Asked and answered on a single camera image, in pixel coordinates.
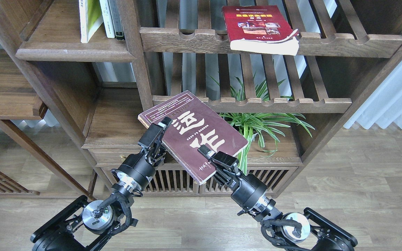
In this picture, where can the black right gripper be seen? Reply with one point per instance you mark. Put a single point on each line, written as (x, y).
(247, 190)

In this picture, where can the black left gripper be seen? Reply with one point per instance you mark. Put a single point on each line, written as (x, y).
(136, 172)

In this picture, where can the dark brown book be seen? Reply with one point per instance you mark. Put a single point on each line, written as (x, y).
(194, 124)

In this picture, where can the yellow green book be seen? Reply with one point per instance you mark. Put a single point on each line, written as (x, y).
(90, 18)

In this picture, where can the red book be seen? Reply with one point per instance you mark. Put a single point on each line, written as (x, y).
(260, 29)

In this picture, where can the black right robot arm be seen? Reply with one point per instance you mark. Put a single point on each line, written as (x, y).
(282, 230)

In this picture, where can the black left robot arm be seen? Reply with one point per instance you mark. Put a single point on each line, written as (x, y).
(88, 226)

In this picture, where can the white plant pot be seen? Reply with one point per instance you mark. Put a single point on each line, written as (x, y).
(250, 135)

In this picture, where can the green spider plant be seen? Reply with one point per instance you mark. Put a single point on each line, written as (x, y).
(269, 124)

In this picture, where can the dark wooden bookshelf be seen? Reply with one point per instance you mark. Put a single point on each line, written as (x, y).
(97, 90)

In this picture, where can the white upright book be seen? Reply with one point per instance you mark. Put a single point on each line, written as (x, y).
(107, 18)

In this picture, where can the grey black upright book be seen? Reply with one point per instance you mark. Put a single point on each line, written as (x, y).
(119, 34)

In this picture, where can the wooden side table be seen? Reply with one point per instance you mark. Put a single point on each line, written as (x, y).
(18, 101)

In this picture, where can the white curtain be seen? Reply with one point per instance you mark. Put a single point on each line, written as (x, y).
(383, 107)

